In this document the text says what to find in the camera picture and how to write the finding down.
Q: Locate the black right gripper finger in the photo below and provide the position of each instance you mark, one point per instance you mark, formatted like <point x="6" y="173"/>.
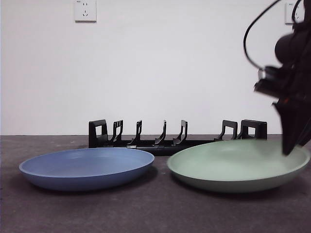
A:
<point x="291" y="126"/>

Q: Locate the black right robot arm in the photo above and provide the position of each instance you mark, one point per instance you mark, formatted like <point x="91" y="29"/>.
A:
<point x="291" y="46"/>

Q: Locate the white wall socket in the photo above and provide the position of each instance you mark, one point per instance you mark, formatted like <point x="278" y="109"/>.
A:
<point x="289" y="14"/>
<point x="85" y="12"/>

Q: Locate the blue round plate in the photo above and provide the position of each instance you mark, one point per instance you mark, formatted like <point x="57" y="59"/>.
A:
<point x="85" y="167"/>

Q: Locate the green round plate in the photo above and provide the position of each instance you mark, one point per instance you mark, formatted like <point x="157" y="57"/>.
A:
<point x="230" y="167"/>

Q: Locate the black plastic plate rack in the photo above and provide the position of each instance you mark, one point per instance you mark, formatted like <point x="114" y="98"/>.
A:
<point x="145" y="144"/>

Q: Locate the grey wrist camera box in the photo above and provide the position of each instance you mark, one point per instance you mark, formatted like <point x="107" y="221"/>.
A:
<point x="269" y="81"/>

